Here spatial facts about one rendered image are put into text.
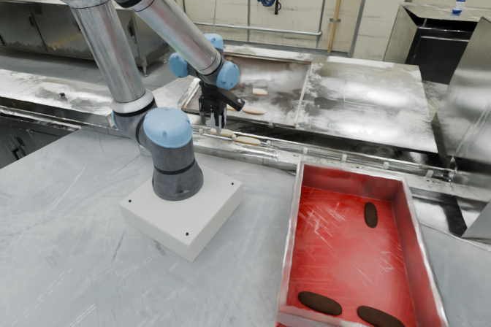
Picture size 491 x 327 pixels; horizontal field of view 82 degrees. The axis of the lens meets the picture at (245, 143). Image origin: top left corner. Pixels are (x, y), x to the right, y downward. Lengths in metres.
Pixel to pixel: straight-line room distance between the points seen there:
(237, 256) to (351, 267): 0.30
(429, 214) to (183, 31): 0.88
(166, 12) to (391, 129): 0.92
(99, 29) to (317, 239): 0.75
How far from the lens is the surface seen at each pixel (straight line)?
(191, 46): 0.71
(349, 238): 0.89
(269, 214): 0.90
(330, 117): 1.23
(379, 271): 0.86
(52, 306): 0.87
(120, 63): 0.76
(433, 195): 1.10
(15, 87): 1.71
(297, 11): 4.69
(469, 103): 1.15
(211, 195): 0.84
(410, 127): 1.28
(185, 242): 0.75
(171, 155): 0.75
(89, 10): 0.72
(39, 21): 4.70
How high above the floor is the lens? 1.51
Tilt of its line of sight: 37 degrees down
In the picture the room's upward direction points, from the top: 1 degrees clockwise
